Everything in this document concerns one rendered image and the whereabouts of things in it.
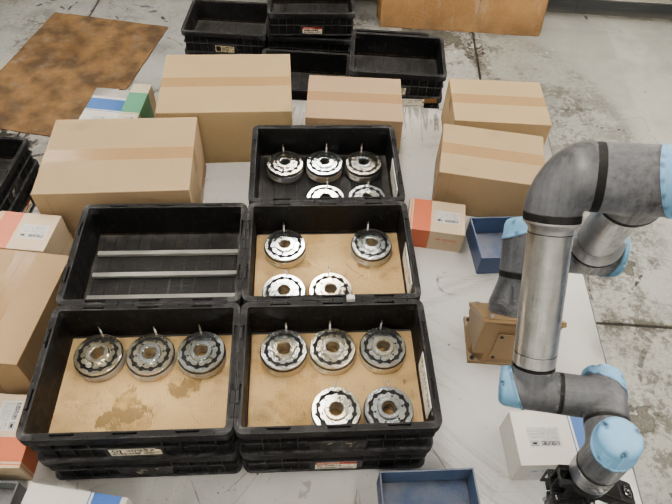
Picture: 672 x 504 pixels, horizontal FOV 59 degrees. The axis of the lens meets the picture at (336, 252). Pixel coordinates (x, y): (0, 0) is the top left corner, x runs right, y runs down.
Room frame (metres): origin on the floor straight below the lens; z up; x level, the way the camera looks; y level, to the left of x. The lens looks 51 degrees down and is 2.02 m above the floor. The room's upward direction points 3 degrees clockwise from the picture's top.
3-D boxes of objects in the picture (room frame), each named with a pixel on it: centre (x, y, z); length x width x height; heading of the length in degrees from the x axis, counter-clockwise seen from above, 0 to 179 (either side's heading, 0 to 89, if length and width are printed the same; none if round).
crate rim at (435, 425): (0.60, -0.01, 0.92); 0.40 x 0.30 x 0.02; 95
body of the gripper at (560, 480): (0.38, -0.47, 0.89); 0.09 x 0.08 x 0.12; 88
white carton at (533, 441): (0.52, -0.50, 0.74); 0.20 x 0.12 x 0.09; 94
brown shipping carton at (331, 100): (1.57, -0.03, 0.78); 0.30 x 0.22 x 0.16; 91
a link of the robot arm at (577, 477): (0.38, -0.47, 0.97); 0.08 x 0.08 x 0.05
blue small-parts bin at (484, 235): (1.10, -0.48, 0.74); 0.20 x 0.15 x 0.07; 96
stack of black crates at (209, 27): (2.67, 0.58, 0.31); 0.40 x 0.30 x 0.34; 89
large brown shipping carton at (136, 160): (1.22, 0.61, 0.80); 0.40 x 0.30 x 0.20; 97
